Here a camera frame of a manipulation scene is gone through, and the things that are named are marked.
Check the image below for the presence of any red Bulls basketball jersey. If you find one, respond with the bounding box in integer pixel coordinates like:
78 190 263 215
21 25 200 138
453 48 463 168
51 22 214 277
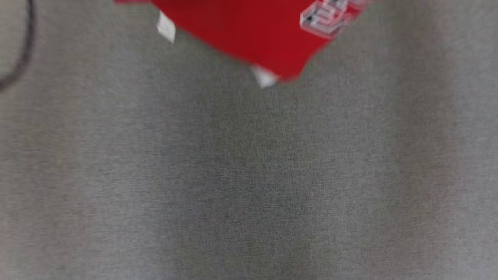
113 0 374 88

